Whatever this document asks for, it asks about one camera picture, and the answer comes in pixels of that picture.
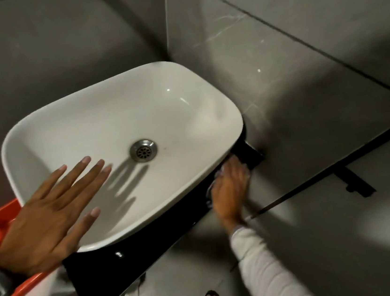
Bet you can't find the person's left hand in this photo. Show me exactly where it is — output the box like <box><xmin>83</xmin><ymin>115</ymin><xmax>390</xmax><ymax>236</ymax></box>
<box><xmin>0</xmin><ymin>154</ymin><xmax>125</xmax><ymax>281</ymax></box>

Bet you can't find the person's right hand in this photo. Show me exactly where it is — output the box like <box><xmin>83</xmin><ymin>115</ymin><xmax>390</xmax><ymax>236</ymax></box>
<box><xmin>207</xmin><ymin>155</ymin><xmax>257</xmax><ymax>236</ymax></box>

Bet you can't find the small white wiping cloth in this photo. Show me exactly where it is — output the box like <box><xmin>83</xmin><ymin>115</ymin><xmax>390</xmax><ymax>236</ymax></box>
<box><xmin>202</xmin><ymin>163</ymin><xmax>234</xmax><ymax>210</ymax></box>

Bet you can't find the person's right forearm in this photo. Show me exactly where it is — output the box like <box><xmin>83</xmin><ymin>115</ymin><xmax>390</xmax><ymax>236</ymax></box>
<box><xmin>227</xmin><ymin>215</ymin><xmax>321</xmax><ymax>296</ymax></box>

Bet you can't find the glossy black countertop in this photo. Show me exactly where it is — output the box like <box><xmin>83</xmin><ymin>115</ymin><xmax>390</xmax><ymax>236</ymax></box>
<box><xmin>48</xmin><ymin>120</ymin><xmax>283</xmax><ymax>296</ymax></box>

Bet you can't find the metal sink drain strainer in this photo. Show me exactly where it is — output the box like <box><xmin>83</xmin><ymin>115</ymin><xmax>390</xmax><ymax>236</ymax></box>
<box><xmin>128</xmin><ymin>138</ymin><xmax>159</xmax><ymax>164</ymax></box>

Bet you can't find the white ceramic sink basin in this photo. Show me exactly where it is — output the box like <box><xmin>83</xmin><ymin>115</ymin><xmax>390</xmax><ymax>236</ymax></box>
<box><xmin>0</xmin><ymin>52</ymin><xmax>257</xmax><ymax>261</ymax></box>

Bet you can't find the black metal floor rail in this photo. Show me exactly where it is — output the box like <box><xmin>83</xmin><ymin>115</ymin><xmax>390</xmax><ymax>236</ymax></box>
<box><xmin>240</xmin><ymin>104</ymin><xmax>390</xmax><ymax>218</ymax></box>

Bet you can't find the black metal rail bracket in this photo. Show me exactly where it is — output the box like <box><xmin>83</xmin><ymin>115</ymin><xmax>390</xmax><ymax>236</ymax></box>
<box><xmin>336</xmin><ymin>163</ymin><xmax>377</xmax><ymax>202</ymax></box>

